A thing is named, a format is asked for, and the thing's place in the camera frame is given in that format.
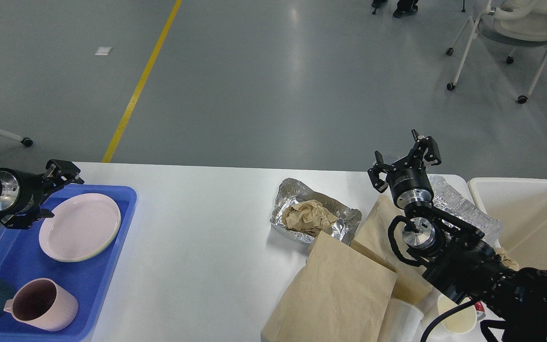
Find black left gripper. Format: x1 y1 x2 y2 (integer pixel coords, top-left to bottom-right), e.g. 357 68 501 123
0 159 85 229

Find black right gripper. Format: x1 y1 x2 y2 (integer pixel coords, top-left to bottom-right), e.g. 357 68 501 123
368 130 442 210

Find pink plate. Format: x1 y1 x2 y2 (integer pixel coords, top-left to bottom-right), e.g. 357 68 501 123
38 193 122 263

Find pink mug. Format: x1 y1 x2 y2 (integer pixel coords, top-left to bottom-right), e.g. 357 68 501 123
3 278 79 332

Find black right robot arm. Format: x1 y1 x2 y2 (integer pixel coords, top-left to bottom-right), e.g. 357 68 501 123
368 130 547 342

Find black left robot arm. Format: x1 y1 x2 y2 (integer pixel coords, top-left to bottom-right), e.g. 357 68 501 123
0 159 85 229

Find clear plastic bottle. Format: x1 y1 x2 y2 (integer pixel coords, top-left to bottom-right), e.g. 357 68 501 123
428 175 503 248

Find yellow plate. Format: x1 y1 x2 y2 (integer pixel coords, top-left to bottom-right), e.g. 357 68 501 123
56 207 120 262

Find white chair leg left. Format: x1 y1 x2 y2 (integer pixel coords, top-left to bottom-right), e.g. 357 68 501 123
0 129 33 147

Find rear brown paper bag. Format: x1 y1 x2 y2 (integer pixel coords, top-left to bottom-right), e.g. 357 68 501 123
350 195 433 306

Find brown paper bag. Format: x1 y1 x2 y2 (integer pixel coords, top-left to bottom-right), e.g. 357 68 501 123
350 195 433 306
261 234 397 342

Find crumpled brown paper ball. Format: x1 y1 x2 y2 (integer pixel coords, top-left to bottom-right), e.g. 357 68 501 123
281 200 338 238

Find crumpled aluminium foil tray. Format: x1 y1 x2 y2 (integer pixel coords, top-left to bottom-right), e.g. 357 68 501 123
270 178 362 245

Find white plastic bin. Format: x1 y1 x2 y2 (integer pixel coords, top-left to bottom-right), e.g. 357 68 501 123
468 177 547 270

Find front brown paper bag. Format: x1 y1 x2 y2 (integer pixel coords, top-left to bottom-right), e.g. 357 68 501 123
261 234 397 342

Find red can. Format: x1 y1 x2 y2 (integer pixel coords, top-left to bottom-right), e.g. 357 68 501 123
473 301 486 321

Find white paper cup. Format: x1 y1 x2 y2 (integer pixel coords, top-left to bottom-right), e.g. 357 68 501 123
433 294 477 336

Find white office chair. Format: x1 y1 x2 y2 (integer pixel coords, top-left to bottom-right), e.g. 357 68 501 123
445 0 547 104

